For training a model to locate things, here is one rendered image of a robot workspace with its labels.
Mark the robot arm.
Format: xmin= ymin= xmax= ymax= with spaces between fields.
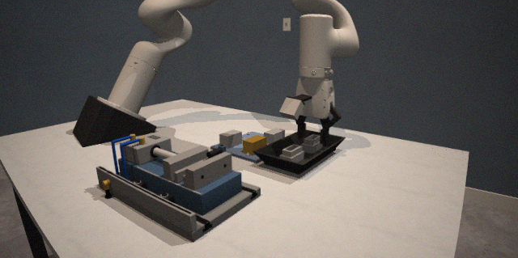
xmin=97 ymin=0 xmax=359 ymax=121

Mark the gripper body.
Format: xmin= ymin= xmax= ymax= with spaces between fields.
xmin=295 ymin=77 xmax=335 ymax=119

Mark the orange rectangular block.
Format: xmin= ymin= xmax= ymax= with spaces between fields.
xmin=243 ymin=135 xmax=266 ymax=155

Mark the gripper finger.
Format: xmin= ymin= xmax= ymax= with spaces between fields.
xmin=320 ymin=103 xmax=342 ymax=144
xmin=295 ymin=116 xmax=306 ymax=139

